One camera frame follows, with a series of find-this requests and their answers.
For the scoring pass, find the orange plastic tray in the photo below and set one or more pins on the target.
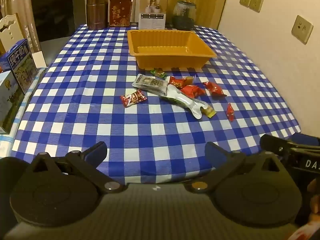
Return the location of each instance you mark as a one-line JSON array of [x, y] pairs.
[[165, 47]]

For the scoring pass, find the white product box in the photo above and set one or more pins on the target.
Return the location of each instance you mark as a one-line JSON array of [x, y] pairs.
[[153, 11]]

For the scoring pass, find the white chair back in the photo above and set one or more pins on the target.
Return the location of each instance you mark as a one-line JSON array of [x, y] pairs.
[[10, 32]]

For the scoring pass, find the white and green pouch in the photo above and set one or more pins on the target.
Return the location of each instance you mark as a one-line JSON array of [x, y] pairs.
[[185, 100]]

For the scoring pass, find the black appliance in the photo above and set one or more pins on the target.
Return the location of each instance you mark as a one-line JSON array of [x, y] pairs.
[[57, 10]]

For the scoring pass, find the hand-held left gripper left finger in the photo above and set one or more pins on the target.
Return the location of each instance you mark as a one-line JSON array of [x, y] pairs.
[[97, 150]]

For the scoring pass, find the dark blue milk carton box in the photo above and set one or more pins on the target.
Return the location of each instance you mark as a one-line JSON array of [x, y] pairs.
[[21, 65]]

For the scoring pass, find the clear wrapped brown candy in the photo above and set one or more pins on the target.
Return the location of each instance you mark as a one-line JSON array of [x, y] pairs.
[[189, 79]]

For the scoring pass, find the large red pillow packet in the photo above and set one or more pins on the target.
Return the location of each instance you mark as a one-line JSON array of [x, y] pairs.
[[191, 90]]

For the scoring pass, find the beige wall plate with ports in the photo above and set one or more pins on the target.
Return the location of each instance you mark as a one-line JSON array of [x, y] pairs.
[[302, 29]]

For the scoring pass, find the red twist-end candy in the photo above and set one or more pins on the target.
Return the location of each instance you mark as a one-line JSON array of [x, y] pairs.
[[177, 81]]

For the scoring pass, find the red gold printed box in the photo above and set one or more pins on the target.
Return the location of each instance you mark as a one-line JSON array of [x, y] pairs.
[[120, 11]]

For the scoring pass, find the person's right hand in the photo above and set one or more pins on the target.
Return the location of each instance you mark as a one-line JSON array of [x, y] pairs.
[[313, 195]]

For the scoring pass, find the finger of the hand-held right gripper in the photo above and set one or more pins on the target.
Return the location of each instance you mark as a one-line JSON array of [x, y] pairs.
[[271, 143], [305, 137]]

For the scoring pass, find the glass jar with green base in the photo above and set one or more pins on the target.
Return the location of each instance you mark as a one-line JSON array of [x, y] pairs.
[[184, 15]]

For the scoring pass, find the blue white checked tablecloth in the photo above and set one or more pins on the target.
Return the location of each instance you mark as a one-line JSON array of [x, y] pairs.
[[100, 130]]

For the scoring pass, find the green candy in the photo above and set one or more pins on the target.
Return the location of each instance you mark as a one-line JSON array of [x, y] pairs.
[[158, 73]]

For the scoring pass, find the brown metal canister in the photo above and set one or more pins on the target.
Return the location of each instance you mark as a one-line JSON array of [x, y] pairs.
[[97, 11]]

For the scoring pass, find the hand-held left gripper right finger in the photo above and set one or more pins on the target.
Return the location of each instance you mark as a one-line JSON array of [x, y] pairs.
[[212, 151]]

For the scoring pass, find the grey clear snack packet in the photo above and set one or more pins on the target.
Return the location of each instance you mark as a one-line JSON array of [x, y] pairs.
[[150, 83]]

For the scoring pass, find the red candy with white print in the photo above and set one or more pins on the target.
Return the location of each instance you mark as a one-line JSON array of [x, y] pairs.
[[132, 97]]

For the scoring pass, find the light blue carton box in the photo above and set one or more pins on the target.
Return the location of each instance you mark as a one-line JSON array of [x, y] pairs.
[[7, 97]]

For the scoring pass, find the small narrow red candy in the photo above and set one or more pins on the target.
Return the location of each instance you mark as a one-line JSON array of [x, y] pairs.
[[230, 112]]

